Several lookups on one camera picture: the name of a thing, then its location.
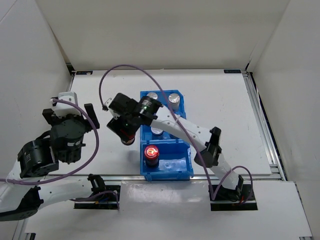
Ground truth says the red-lid sauce jar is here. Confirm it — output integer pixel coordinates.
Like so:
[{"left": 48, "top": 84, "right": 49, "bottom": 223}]
[
  {"left": 144, "top": 145, "right": 160, "bottom": 167},
  {"left": 120, "top": 129, "right": 136, "bottom": 146}
]

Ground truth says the white-lid spice jar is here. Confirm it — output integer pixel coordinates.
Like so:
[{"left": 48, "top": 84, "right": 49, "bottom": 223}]
[{"left": 150, "top": 127, "right": 164, "bottom": 140}]

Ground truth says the silver-lid salt shaker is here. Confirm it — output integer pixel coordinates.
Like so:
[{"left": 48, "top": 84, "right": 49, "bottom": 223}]
[
  {"left": 168, "top": 93, "right": 181, "bottom": 112},
  {"left": 146, "top": 92, "right": 158, "bottom": 100}
]

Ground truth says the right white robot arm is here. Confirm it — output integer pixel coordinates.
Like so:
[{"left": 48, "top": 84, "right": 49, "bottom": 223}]
[{"left": 102, "top": 93, "right": 244, "bottom": 200}]

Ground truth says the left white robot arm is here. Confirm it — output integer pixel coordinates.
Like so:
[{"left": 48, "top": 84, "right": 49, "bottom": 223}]
[{"left": 0, "top": 99, "right": 100, "bottom": 222}]

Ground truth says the middle blue storage bin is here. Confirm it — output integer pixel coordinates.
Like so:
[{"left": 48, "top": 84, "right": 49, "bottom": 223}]
[{"left": 140, "top": 125, "right": 184, "bottom": 143}]

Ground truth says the blue storage bin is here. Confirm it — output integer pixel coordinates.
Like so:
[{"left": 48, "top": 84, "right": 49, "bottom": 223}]
[
  {"left": 140, "top": 139, "right": 194, "bottom": 182},
  {"left": 140, "top": 90, "right": 186, "bottom": 119},
  {"left": 140, "top": 125, "right": 184, "bottom": 143}
]

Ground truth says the far blue storage bin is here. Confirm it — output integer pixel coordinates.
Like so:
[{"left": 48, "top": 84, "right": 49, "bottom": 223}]
[{"left": 140, "top": 90, "right": 186, "bottom": 119}]

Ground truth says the near blue storage bin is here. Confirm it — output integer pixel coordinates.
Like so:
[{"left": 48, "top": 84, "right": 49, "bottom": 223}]
[{"left": 140, "top": 139, "right": 194, "bottom": 182}]

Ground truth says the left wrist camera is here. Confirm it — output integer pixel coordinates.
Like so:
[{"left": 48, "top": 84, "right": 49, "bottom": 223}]
[{"left": 50, "top": 91, "right": 82, "bottom": 118}]

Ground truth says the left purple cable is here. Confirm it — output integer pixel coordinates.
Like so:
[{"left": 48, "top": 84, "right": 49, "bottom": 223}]
[{"left": 0, "top": 98, "right": 121, "bottom": 210}]

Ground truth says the purple cable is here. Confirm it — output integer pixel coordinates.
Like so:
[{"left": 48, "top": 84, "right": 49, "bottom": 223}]
[
  {"left": 98, "top": 64, "right": 253, "bottom": 205},
  {"left": 0, "top": 98, "right": 121, "bottom": 210}
]

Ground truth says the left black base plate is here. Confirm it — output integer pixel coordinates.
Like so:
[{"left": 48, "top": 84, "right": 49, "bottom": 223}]
[{"left": 73, "top": 182, "right": 121, "bottom": 210}]

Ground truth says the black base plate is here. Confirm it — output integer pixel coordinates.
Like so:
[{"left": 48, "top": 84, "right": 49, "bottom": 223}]
[
  {"left": 209, "top": 183, "right": 258, "bottom": 212},
  {"left": 73, "top": 182, "right": 121, "bottom": 210}
]

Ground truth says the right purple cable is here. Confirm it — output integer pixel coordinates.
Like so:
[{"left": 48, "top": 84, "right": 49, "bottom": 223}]
[{"left": 98, "top": 64, "right": 253, "bottom": 205}]

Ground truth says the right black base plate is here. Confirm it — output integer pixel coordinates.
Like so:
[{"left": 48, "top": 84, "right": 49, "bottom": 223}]
[{"left": 209, "top": 183, "right": 258, "bottom": 212}]

